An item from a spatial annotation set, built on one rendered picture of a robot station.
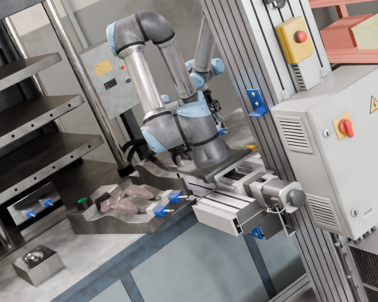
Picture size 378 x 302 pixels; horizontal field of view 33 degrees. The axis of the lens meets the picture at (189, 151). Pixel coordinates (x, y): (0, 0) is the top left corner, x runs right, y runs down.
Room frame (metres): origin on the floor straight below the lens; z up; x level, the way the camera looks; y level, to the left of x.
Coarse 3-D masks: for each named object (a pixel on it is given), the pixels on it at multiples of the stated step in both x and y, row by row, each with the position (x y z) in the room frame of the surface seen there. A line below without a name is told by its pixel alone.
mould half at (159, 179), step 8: (160, 152) 3.01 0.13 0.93; (168, 152) 2.99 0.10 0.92; (144, 160) 3.00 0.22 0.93; (168, 160) 2.94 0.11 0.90; (144, 168) 2.92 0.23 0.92; (152, 168) 2.90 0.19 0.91; (160, 168) 2.89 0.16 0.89; (136, 176) 3.03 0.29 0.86; (144, 176) 2.96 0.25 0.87; (152, 176) 2.88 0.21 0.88; (160, 176) 2.82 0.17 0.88; (168, 176) 2.77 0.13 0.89; (176, 176) 2.71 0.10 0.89; (136, 184) 3.07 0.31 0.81; (144, 184) 2.99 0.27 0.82; (152, 184) 2.91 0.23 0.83; (160, 184) 2.84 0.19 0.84; (168, 184) 2.78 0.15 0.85; (176, 184) 2.71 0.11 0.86; (184, 184) 2.67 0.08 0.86; (184, 192) 2.68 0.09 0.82
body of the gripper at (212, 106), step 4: (204, 92) 2.94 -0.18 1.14; (208, 92) 2.91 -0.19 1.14; (204, 96) 2.91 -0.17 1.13; (208, 96) 2.91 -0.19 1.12; (208, 100) 2.92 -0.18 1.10; (212, 100) 2.93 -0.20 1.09; (216, 100) 2.92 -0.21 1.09; (208, 104) 2.90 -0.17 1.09; (212, 104) 2.92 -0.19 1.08; (216, 104) 2.92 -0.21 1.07; (212, 108) 2.91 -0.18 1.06; (216, 108) 2.91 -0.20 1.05; (220, 108) 2.92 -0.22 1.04; (212, 112) 2.91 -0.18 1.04
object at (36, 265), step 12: (36, 252) 2.59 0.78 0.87; (48, 252) 2.52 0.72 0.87; (12, 264) 2.58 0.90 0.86; (24, 264) 2.50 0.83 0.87; (36, 264) 2.45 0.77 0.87; (48, 264) 2.46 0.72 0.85; (60, 264) 2.48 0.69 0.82; (24, 276) 2.49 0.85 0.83; (36, 276) 2.42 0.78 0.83; (48, 276) 2.44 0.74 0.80
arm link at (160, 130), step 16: (128, 16) 2.50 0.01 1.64; (112, 32) 2.46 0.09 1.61; (128, 32) 2.45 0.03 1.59; (144, 32) 2.45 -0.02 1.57; (112, 48) 2.46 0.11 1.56; (128, 48) 2.43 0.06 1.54; (144, 48) 2.46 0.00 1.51; (128, 64) 2.43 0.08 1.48; (144, 64) 2.41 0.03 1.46; (144, 80) 2.38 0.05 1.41; (144, 96) 2.36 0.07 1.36; (160, 96) 2.37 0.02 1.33; (144, 112) 2.35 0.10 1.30; (160, 112) 2.31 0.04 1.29; (144, 128) 2.31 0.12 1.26; (160, 128) 2.28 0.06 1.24; (176, 128) 2.27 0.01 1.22; (160, 144) 2.27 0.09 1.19; (176, 144) 2.28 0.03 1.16
